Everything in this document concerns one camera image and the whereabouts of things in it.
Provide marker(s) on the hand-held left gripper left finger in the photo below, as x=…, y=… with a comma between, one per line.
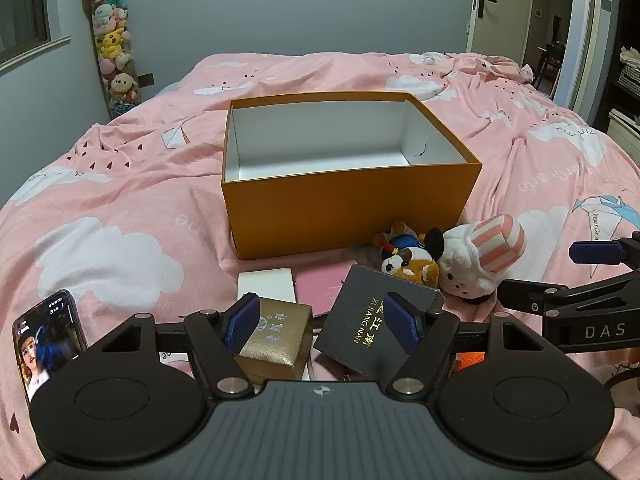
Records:
x=243, y=321

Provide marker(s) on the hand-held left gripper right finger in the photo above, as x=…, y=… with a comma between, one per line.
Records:
x=402, y=325

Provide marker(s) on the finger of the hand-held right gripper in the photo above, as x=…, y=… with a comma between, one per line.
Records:
x=597, y=252
x=530, y=295

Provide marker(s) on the gold gift box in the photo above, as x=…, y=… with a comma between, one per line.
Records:
x=280, y=332

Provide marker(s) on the white long box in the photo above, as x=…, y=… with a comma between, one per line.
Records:
x=265, y=282

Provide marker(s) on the black gift box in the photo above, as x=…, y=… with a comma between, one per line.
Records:
x=357, y=310

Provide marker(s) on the white plush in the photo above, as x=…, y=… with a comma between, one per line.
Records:
x=465, y=265

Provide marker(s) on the pink snap wallet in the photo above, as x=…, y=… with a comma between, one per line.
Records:
x=320, y=285

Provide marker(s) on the orange cardboard box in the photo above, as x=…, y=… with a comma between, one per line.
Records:
x=325, y=210

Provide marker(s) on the pink cloud print blanket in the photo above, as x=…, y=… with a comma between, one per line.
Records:
x=125, y=185

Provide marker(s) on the dark wooden chair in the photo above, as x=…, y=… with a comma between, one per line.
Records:
x=550, y=62

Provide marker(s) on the smartphone with lit screen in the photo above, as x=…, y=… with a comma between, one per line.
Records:
x=45, y=345

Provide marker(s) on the dark shelf unit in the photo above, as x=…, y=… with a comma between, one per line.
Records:
x=627, y=20

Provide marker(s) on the white door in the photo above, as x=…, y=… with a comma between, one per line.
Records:
x=505, y=25

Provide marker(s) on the clear tube of plush toys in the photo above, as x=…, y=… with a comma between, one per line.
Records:
x=114, y=45

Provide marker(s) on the window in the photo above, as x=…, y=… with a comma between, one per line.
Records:
x=20, y=5

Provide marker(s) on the dark wall outlet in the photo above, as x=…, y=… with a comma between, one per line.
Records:
x=145, y=80

